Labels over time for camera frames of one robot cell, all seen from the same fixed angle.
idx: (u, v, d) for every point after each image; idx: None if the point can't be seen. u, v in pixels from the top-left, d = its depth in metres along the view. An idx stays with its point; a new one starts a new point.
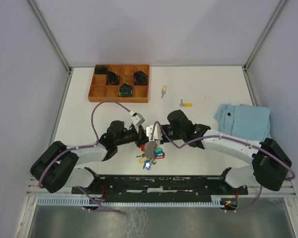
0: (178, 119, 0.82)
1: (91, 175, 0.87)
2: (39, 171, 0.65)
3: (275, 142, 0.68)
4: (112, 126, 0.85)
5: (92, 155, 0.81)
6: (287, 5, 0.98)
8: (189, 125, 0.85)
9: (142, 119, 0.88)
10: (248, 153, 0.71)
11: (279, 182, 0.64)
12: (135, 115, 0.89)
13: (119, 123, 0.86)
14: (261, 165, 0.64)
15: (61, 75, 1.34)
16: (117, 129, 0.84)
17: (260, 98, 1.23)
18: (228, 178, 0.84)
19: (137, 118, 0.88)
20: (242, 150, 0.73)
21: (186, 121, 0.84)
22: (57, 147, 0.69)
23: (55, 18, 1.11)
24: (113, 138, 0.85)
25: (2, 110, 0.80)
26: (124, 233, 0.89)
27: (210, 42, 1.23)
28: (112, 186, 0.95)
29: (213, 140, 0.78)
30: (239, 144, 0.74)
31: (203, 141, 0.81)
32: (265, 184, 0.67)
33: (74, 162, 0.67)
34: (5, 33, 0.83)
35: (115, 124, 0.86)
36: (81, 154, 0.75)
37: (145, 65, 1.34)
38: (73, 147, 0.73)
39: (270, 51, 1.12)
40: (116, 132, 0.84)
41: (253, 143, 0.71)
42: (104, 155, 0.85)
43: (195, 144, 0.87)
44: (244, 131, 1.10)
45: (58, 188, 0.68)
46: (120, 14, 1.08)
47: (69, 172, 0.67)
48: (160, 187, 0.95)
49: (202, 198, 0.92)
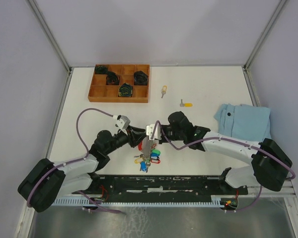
0: (178, 120, 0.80)
1: (89, 178, 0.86)
2: (28, 190, 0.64)
3: (274, 142, 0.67)
4: (99, 138, 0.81)
5: (82, 168, 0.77)
6: (287, 5, 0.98)
8: (189, 127, 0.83)
9: (127, 121, 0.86)
10: (248, 153, 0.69)
11: (279, 181, 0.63)
12: (119, 118, 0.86)
13: (106, 133, 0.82)
14: (261, 165, 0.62)
15: (61, 75, 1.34)
16: (104, 140, 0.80)
17: (260, 98, 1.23)
18: (229, 178, 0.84)
19: (121, 121, 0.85)
20: (242, 151, 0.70)
21: (187, 122, 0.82)
22: (44, 165, 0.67)
23: (55, 18, 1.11)
24: (102, 149, 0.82)
25: (1, 109, 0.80)
26: (124, 233, 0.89)
27: (210, 41, 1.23)
28: (112, 186, 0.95)
29: (212, 141, 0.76)
30: (238, 145, 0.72)
31: (203, 144, 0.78)
32: (265, 183, 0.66)
33: (62, 181, 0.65)
34: (4, 33, 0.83)
35: (103, 135, 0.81)
36: (69, 171, 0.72)
37: (145, 65, 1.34)
38: (60, 163, 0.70)
39: (270, 51, 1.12)
40: (104, 145, 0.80)
41: (252, 143, 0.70)
42: (95, 167, 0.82)
43: (195, 146, 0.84)
44: (244, 131, 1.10)
45: (49, 204, 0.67)
46: (119, 14, 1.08)
47: (57, 190, 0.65)
48: (160, 187, 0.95)
49: (202, 198, 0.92)
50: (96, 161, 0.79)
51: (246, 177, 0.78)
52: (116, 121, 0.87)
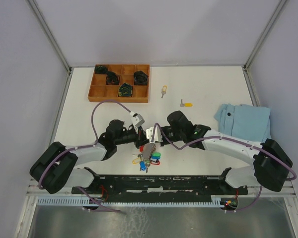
0: (177, 119, 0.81)
1: (91, 175, 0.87)
2: (39, 172, 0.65)
3: (276, 143, 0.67)
4: (111, 125, 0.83)
5: (91, 155, 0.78)
6: (287, 5, 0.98)
8: (189, 125, 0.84)
9: (142, 120, 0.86)
10: (250, 154, 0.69)
11: (280, 182, 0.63)
12: (134, 116, 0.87)
13: (118, 122, 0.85)
14: (263, 165, 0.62)
15: (61, 75, 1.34)
16: (115, 128, 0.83)
17: (260, 98, 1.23)
18: (229, 178, 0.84)
19: (137, 119, 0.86)
20: (243, 151, 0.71)
21: (186, 121, 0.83)
22: (56, 148, 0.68)
23: (55, 18, 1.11)
24: (113, 136, 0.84)
25: (1, 109, 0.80)
26: (124, 233, 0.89)
27: (210, 42, 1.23)
28: (112, 186, 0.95)
29: (213, 140, 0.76)
30: (240, 145, 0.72)
31: (203, 143, 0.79)
32: (267, 185, 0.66)
33: (73, 163, 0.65)
34: (4, 33, 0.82)
35: (114, 123, 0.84)
36: (80, 155, 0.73)
37: (145, 65, 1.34)
38: (72, 147, 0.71)
39: (270, 51, 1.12)
40: (115, 131, 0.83)
41: (254, 143, 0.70)
42: (103, 155, 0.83)
43: (195, 144, 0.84)
44: (245, 131, 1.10)
45: (59, 187, 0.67)
46: (120, 14, 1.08)
47: (69, 172, 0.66)
48: (160, 187, 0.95)
49: (202, 198, 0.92)
50: (105, 149, 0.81)
51: (247, 177, 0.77)
52: (131, 118, 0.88)
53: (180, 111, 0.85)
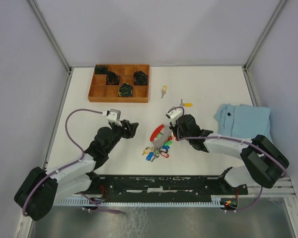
0: (186, 122, 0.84)
1: (87, 179, 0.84)
2: (23, 197, 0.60)
3: (267, 139, 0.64)
4: (100, 134, 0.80)
5: (78, 171, 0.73)
6: (287, 5, 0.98)
8: (196, 129, 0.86)
9: (118, 113, 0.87)
10: (239, 148, 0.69)
11: (270, 176, 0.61)
12: (109, 112, 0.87)
13: (107, 129, 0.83)
14: (248, 156, 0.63)
15: (61, 75, 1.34)
16: (105, 136, 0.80)
17: (260, 97, 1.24)
18: (228, 177, 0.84)
19: (113, 114, 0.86)
20: (235, 147, 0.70)
21: (194, 125, 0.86)
22: (36, 173, 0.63)
23: (55, 18, 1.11)
24: (103, 146, 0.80)
25: (1, 109, 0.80)
26: (124, 233, 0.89)
27: (210, 41, 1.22)
28: (112, 186, 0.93)
29: (212, 141, 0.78)
30: (233, 141, 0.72)
31: (205, 144, 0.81)
32: (258, 179, 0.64)
33: (55, 188, 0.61)
34: (4, 33, 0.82)
35: (103, 132, 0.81)
36: (63, 177, 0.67)
37: (145, 65, 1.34)
38: (53, 171, 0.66)
39: (270, 51, 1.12)
40: (105, 140, 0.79)
41: (245, 139, 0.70)
42: (93, 166, 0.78)
43: (199, 147, 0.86)
44: (244, 132, 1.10)
45: (45, 212, 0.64)
46: (120, 14, 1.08)
47: (52, 198, 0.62)
48: (160, 187, 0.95)
49: (202, 198, 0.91)
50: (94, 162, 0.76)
51: (243, 174, 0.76)
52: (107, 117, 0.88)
53: (189, 114, 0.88)
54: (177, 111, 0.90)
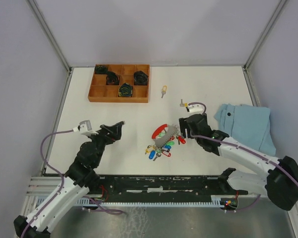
0: (195, 121, 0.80)
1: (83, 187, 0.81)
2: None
3: (294, 162, 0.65)
4: (82, 150, 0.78)
5: (62, 202, 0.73)
6: (287, 5, 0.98)
8: (207, 129, 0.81)
9: (88, 122, 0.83)
10: (264, 168, 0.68)
11: (291, 202, 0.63)
12: (79, 127, 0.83)
13: (90, 144, 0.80)
14: (275, 181, 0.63)
15: (61, 75, 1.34)
16: (87, 152, 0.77)
17: (260, 97, 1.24)
18: (231, 179, 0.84)
19: (83, 126, 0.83)
20: (258, 164, 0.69)
21: (205, 125, 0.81)
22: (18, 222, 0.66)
23: (55, 18, 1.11)
24: (86, 162, 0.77)
25: (0, 108, 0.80)
26: (124, 233, 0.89)
27: (211, 41, 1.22)
28: (112, 186, 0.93)
29: (229, 148, 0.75)
30: (256, 157, 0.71)
31: (219, 148, 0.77)
32: (277, 201, 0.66)
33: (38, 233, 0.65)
34: (4, 33, 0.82)
35: (86, 147, 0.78)
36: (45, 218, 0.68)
37: (145, 65, 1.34)
38: (32, 217, 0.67)
39: (270, 51, 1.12)
40: (87, 156, 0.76)
41: (271, 157, 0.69)
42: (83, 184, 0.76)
43: (210, 148, 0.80)
44: (244, 132, 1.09)
45: None
46: (120, 15, 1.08)
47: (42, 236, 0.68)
48: (160, 187, 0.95)
49: (202, 198, 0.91)
50: (74, 185, 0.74)
51: (254, 187, 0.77)
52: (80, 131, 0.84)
53: (200, 114, 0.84)
54: (197, 107, 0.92)
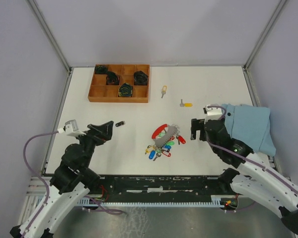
0: (216, 129, 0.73)
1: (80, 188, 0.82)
2: None
3: None
4: (66, 153, 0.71)
5: (52, 210, 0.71)
6: (287, 5, 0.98)
8: (228, 139, 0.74)
9: (73, 122, 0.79)
10: (292, 201, 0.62)
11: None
12: (65, 127, 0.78)
13: (75, 146, 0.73)
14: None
15: (61, 75, 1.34)
16: (71, 155, 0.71)
17: (260, 98, 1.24)
18: (235, 184, 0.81)
19: (69, 126, 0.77)
20: (286, 195, 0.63)
21: (226, 134, 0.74)
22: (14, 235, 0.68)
23: (55, 18, 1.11)
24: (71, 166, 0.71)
25: (1, 108, 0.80)
26: (124, 233, 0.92)
27: (211, 41, 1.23)
28: (112, 186, 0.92)
29: (255, 168, 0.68)
30: (284, 186, 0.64)
31: (242, 164, 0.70)
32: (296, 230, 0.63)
33: None
34: (4, 33, 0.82)
35: (71, 149, 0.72)
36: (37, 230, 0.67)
37: (145, 65, 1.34)
38: (24, 230, 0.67)
39: (270, 51, 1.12)
40: (72, 160, 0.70)
41: None
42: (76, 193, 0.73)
43: (230, 160, 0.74)
44: (245, 131, 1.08)
45: None
46: (120, 15, 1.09)
47: None
48: (160, 187, 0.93)
49: (202, 198, 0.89)
50: (60, 195, 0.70)
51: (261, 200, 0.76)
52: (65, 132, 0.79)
53: (220, 122, 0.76)
54: (216, 111, 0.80)
